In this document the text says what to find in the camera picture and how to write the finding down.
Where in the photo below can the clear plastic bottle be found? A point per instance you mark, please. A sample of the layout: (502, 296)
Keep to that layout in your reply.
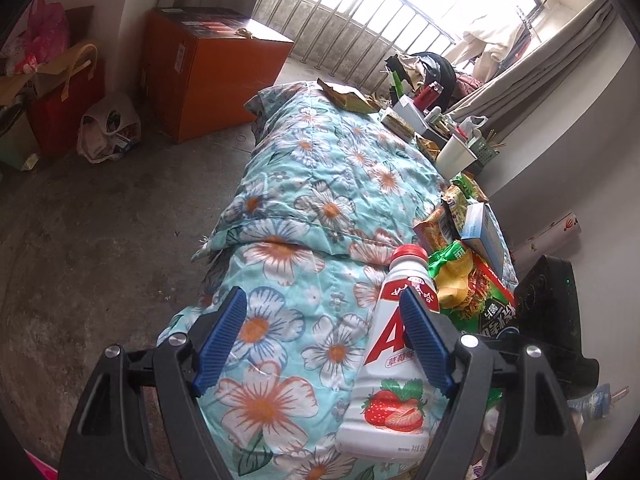
(592, 402)

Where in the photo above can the green bottle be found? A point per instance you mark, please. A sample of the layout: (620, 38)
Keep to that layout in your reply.
(396, 85)

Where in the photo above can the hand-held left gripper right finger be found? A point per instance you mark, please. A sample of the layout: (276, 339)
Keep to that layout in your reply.
(425, 340)

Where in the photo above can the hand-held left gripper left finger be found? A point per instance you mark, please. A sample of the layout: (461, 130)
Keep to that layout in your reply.
(220, 340)

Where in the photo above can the small green snack bag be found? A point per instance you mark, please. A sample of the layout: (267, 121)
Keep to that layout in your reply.
(462, 182)

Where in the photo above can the pink plastic bag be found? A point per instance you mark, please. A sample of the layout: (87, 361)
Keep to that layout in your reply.
(47, 30)

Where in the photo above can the pink plastic item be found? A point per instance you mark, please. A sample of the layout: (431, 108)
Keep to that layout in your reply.
(42, 467)

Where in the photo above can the brown snack packet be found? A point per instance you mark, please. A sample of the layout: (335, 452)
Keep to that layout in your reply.
(397, 122)

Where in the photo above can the orange cardboard box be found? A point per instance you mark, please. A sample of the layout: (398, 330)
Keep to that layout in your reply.
(215, 80)

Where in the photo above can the hanging pale clothes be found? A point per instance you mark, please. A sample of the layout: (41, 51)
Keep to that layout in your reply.
(495, 40)

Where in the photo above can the floral turquoise blanket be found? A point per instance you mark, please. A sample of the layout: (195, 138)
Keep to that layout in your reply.
(300, 210)

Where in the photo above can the beige paper bag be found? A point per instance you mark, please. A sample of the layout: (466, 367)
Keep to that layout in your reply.
(15, 135)

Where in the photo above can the metal window railing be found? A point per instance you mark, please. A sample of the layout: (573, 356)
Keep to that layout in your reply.
(350, 25)

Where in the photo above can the white paper cup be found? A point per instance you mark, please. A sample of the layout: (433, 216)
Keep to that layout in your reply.
(455, 155)

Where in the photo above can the yellow snack bag blue logo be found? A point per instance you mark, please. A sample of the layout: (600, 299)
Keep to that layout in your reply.
(457, 210)

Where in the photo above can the small white plastic bag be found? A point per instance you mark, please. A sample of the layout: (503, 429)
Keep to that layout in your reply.
(470, 125)

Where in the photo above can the red bottle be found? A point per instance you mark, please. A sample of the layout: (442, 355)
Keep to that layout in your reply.
(430, 95)

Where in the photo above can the grey storage box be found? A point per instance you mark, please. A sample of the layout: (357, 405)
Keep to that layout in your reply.
(412, 112)

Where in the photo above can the white strawberry milk bottle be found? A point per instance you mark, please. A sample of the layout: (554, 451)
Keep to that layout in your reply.
(385, 385)

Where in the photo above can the orange snack bag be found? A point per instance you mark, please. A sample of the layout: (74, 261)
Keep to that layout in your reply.
(432, 232)

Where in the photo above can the black bag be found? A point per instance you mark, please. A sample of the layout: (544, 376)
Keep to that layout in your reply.
(442, 72)

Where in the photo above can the white and blue carton box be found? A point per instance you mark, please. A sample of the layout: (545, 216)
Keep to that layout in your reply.
(482, 240)

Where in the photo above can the red shopping bag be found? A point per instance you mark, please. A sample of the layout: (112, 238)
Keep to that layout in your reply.
(65, 110)

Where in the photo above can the gold snack bag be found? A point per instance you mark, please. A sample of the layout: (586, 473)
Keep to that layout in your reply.
(427, 146)

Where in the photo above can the green pen basket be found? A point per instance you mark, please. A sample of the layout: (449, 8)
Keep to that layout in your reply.
(485, 157)

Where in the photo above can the beige curtain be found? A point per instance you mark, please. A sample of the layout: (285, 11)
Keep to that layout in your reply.
(540, 60)

